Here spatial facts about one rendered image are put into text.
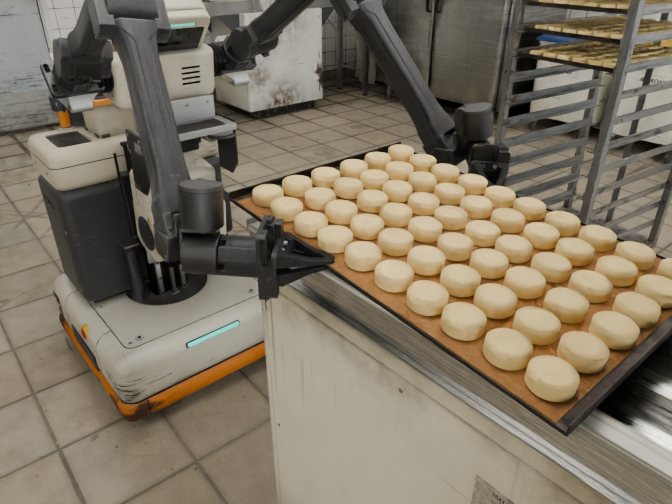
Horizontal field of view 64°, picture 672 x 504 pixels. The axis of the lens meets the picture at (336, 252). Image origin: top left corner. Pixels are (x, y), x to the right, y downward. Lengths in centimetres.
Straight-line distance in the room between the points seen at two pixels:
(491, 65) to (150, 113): 398
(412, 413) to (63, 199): 129
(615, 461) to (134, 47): 82
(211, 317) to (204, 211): 110
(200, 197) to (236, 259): 9
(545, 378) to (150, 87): 67
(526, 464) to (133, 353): 127
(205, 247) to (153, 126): 22
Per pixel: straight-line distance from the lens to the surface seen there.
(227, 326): 179
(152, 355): 172
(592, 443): 63
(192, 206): 72
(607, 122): 212
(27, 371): 226
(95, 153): 176
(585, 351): 64
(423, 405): 75
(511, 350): 61
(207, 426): 184
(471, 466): 75
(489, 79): 469
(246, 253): 72
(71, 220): 180
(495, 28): 464
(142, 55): 91
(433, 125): 115
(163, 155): 84
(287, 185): 90
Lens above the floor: 131
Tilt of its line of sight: 29 degrees down
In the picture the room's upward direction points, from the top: straight up
